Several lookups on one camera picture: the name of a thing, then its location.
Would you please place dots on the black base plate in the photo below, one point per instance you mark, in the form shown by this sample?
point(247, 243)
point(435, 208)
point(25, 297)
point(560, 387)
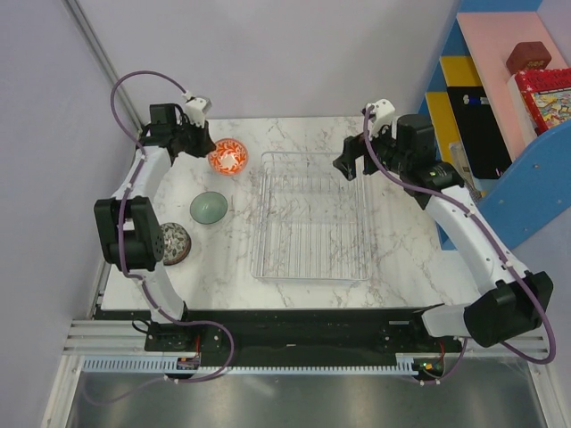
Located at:
point(299, 336)

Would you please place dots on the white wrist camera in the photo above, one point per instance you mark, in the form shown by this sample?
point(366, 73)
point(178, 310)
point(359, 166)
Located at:
point(196, 108)
point(377, 115)

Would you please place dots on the leaf patterned bowl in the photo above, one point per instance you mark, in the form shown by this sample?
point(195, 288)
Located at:
point(177, 243)

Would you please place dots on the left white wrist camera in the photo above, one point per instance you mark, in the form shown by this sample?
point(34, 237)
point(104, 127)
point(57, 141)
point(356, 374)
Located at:
point(196, 108)

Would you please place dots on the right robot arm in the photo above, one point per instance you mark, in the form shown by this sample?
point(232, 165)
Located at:
point(512, 299)

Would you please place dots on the clear wire dish rack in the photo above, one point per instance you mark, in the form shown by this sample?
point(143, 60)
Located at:
point(311, 223)

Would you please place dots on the dark red box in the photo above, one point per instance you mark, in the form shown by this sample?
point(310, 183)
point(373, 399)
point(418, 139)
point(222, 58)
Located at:
point(528, 56)

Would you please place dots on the white cable duct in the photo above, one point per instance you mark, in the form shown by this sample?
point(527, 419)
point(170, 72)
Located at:
point(175, 365)

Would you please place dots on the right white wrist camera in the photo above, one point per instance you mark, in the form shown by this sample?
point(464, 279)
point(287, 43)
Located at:
point(377, 115)

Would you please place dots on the red game box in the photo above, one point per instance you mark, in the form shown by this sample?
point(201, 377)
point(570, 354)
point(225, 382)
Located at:
point(546, 96)

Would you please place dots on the orange patterned bowl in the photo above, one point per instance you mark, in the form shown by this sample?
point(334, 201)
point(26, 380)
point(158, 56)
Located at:
point(229, 158)

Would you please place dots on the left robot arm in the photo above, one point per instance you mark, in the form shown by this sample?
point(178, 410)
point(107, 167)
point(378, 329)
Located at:
point(128, 228)

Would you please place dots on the yellow black panel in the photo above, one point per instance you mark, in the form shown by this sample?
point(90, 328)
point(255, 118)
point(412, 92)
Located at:
point(450, 70)

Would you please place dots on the pink board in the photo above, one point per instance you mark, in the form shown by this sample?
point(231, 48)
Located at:
point(491, 37)

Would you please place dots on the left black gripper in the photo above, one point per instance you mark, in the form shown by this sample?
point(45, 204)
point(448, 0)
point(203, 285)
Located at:
point(206, 144)

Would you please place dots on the green glass bowl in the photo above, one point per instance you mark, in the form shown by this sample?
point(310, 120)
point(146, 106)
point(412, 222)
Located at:
point(208, 208)

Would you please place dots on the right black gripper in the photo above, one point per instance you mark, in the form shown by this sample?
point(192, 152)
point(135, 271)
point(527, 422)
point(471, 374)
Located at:
point(352, 148)

